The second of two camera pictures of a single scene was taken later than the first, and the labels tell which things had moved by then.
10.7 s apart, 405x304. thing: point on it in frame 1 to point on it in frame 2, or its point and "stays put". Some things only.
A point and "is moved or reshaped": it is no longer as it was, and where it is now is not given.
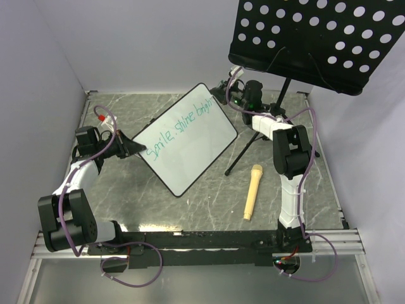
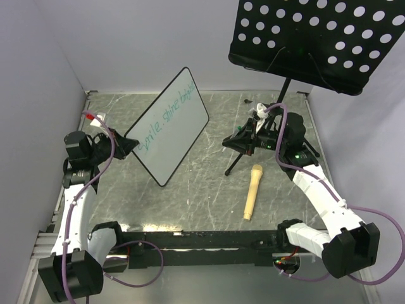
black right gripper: (219, 92) to (243, 139)
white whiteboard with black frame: (186, 139) is moved or reshaped
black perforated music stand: (339, 45) stays put
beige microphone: (256, 173) stays put
